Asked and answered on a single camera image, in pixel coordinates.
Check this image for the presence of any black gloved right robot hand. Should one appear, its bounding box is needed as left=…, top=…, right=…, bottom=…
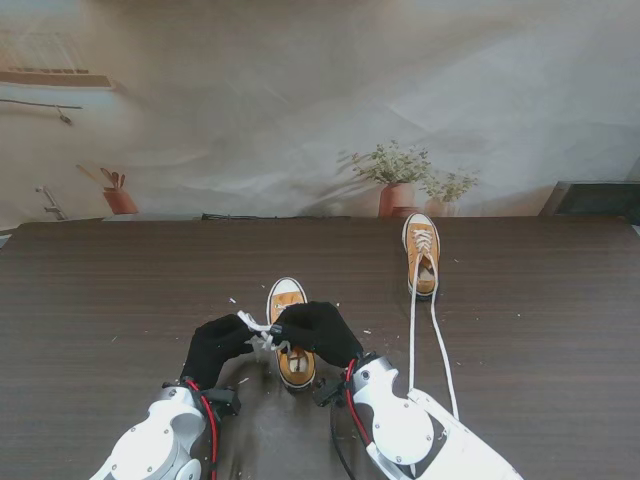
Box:
left=272, top=300, right=365, bottom=369

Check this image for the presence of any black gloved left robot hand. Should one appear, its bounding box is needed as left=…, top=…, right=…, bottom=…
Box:
left=179, top=313, right=256, bottom=389

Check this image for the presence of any yellow canvas sneaker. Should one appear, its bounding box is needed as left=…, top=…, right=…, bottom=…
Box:
left=266, top=277, right=317, bottom=393
left=401, top=212, right=442, bottom=297

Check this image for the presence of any black left wrist box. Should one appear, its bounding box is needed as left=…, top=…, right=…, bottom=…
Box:
left=202, top=385, right=242, bottom=417

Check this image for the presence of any black wrist box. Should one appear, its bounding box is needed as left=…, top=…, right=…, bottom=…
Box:
left=202, top=385, right=242, bottom=417
left=312, top=378, right=346, bottom=409

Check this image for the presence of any black right wrist box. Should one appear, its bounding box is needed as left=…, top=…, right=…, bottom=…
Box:
left=312, top=378, right=346, bottom=409

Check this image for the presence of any printed kitchen backdrop cloth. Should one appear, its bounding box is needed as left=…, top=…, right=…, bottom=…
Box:
left=0, top=0, right=640, bottom=224

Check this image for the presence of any red left wrist cable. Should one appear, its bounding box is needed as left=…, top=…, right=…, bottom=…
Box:
left=184, top=379, right=221, bottom=480

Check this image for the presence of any red wrist cable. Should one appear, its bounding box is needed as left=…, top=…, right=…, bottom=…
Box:
left=184, top=379, right=221, bottom=480
left=344, top=359, right=374, bottom=449

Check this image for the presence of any red right wrist cable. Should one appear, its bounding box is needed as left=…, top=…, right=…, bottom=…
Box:
left=344, top=359, right=374, bottom=449

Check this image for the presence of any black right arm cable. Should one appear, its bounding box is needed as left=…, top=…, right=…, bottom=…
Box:
left=329, top=402, right=356, bottom=480

